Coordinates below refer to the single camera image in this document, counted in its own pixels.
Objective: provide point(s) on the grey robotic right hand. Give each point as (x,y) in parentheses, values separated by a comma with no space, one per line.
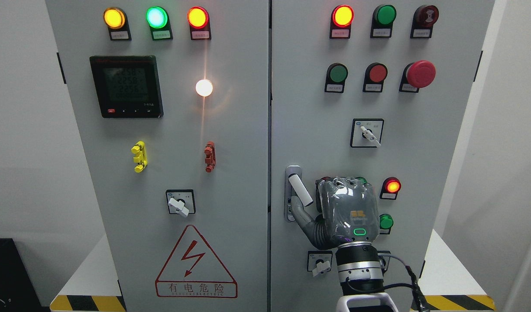
(349,213)

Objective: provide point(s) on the silver door handle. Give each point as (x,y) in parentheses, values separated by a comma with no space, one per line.
(294,187)

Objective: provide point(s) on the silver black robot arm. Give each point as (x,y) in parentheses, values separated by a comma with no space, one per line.
(361,279)

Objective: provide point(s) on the right cabinet door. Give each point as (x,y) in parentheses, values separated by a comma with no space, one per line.
(312,129)

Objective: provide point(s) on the cabinet door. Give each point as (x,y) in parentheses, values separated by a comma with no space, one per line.
(312,129)
(231,201)

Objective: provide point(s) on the left cabinet door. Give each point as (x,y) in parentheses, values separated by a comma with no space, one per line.
(231,201)

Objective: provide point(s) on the red lit lamp left door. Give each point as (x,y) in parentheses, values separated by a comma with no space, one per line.
(199,24)

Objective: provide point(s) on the green lamp middle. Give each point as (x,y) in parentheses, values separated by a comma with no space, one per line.
(362,179)

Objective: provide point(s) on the green push button lower right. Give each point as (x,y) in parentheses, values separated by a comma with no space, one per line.
(386,223)

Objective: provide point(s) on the green push button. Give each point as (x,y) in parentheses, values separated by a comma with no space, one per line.
(336,76)
(386,223)

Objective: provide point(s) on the red lit lamp middle right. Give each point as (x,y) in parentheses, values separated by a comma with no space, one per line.
(390,188)

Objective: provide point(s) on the red lit lamp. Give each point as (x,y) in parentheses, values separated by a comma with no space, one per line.
(390,188)
(340,22)

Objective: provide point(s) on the white platform with hazard stripes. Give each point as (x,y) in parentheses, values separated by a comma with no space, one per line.
(446,283)

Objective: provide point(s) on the green push button upper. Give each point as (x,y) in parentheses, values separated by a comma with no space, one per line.
(336,76)

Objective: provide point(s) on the red push button upper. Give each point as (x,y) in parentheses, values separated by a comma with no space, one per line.
(374,77)

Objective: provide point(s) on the red terminal clip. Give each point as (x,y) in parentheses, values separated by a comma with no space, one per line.
(210,156)

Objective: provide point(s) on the red emergency stop button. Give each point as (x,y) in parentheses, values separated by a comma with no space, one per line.
(417,75)

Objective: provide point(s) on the red high voltage warning sticker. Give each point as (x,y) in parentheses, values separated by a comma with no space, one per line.
(193,270)

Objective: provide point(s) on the white lit lamp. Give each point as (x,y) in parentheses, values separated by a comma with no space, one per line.
(204,87)

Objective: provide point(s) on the red lit lamp top right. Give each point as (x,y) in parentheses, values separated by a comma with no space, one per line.
(340,22)

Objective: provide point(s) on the green lamp top right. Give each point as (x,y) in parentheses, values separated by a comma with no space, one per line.
(382,21)

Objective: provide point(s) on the dark red buzzer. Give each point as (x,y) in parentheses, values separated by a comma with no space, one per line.
(423,21)

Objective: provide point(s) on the yellow terminal clip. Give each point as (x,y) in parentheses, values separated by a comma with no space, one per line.
(140,156)

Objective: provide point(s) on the black digital power meter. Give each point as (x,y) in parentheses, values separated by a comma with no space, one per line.
(127,86)

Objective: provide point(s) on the green lit indicator lamp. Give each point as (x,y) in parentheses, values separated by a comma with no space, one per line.
(159,23)

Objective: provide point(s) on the yellow indicator lamp top left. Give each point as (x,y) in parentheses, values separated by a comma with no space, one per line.
(117,24)

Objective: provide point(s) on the black box lower left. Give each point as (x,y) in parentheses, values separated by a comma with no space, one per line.
(16,291)

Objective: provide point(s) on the black selector knob switch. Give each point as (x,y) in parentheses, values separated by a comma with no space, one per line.
(384,260)

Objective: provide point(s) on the lower white rotary switch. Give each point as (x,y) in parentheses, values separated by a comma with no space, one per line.
(319,262)

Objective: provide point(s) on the upper right rotary switch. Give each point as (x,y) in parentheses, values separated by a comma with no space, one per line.
(366,133)

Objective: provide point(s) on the left door rotary switch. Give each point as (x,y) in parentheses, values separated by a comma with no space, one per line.
(180,202)

